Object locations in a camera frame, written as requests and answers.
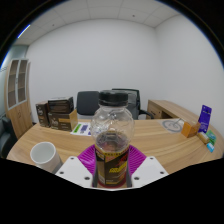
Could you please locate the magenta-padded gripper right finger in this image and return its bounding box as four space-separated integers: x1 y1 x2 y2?
125 144 170 189

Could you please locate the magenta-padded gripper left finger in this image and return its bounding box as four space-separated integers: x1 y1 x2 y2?
54 144 98 189

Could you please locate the clear black-capped drink bottle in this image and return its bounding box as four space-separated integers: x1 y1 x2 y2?
90 89 136 188

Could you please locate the white ceramic mug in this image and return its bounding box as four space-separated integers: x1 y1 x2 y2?
29 141 64 174

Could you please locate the round grey white pad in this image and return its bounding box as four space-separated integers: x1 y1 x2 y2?
162 118 185 133

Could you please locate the brown cardboard box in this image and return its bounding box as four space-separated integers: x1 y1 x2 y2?
48 109 79 132

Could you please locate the orange cardboard box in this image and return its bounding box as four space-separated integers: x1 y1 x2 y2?
180 120 202 139

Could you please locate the small yellow box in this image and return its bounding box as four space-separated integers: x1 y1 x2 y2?
196 131 211 145

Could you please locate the small dark brown box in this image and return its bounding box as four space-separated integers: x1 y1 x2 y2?
35 100 52 128

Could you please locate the wooden side desk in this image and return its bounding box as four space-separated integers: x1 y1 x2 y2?
146 99 201 124

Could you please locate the small blue box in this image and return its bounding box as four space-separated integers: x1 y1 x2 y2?
205 142 216 154

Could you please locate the flat dark brown box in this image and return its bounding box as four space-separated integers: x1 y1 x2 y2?
47 96 75 114

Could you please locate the black solid-back office chair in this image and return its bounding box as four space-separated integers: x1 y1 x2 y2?
75 90 101 120

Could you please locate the black mesh-back office chair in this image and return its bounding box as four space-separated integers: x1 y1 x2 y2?
111 87 155 121

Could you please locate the green flat box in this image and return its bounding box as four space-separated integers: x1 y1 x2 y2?
205 129 218 146

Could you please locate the black leather sofa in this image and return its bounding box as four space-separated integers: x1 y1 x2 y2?
0 116 18 159

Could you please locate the purple standing card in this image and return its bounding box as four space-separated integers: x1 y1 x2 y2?
197 104 213 134

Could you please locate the wooden glass-door shelf cabinet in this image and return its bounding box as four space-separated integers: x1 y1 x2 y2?
3 58 34 139

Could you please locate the long ceiling light strip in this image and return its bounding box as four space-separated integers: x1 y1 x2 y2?
17 23 32 39

